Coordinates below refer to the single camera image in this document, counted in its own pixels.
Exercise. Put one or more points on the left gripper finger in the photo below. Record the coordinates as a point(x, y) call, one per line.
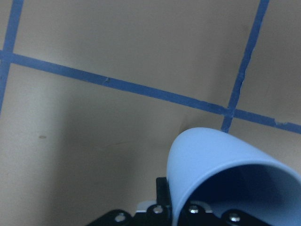
point(163, 197)

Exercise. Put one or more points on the blue plastic cup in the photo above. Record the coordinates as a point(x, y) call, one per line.
point(225, 172)

